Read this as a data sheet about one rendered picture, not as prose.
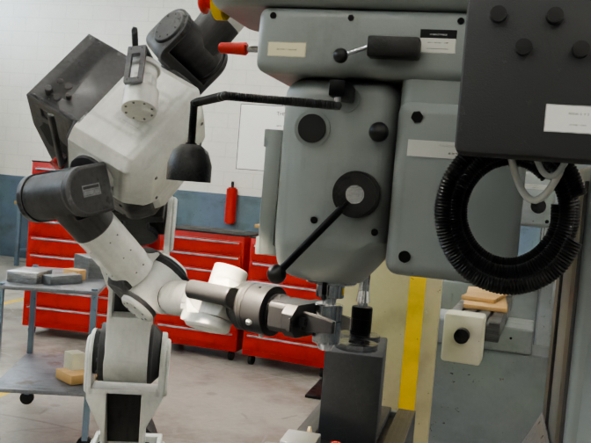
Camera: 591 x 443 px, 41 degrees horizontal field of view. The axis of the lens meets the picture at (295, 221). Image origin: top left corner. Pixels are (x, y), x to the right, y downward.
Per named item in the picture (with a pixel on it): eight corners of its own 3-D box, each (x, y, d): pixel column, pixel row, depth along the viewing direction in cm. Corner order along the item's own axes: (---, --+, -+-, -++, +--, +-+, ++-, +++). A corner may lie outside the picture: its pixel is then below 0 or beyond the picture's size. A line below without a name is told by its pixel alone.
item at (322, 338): (344, 342, 133) (346, 309, 133) (332, 346, 129) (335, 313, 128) (319, 337, 135) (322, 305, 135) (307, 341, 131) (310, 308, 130)
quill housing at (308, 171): (260, 279, 123) (277, 74, 122) (293, 267, 143) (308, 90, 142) (382, 293, 119) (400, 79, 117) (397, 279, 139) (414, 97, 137)
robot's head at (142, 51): (131, 107, 153) (115, 83, 146) (135, 73, 157) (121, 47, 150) (162, 104, 152) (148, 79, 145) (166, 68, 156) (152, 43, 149)
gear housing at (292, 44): (252, 70, 121) (258, 4, 120) (292, 90, 144) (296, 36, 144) (477, 81, 113) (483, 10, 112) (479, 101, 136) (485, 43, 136)
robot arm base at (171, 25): (130, 52, 169) (159, 59, 161) (163, 3, 171) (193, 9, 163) (176, 92, 179) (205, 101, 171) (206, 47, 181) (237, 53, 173)
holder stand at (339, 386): (317, 439, 163) (324, 344, 162) (329, 410, 185) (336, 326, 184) (375, 447, 161) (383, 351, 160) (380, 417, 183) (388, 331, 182)
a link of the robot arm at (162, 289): (194, 330, 152) (155, 324, 169) (225, 289, 157) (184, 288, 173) (156, 294, 149) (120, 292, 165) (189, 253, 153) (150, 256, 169)
